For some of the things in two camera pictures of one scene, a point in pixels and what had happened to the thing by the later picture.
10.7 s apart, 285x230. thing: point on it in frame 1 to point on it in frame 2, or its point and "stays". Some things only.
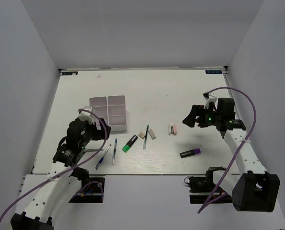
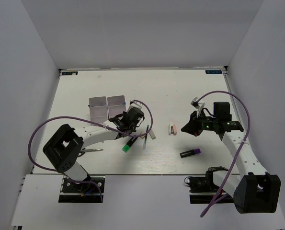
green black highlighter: [127, 146] stays
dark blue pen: [144, 144] stays
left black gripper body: [92, 133] to [132, 129]
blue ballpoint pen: [101, 159] to [95, 106]
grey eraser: [152, 134] stays
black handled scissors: [85, 150] stays
